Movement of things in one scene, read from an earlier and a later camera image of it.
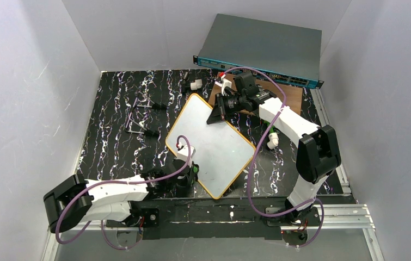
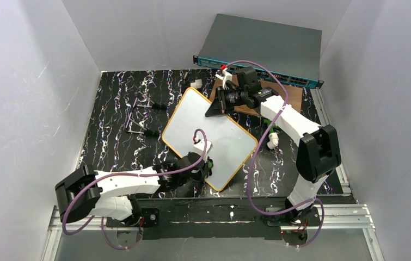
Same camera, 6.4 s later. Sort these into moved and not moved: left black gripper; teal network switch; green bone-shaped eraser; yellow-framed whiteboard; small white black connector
Moved: left black gripper; green bone-shaped eraser; yellow-framed whiteboard
Not moved: teal network switch; small white black connector
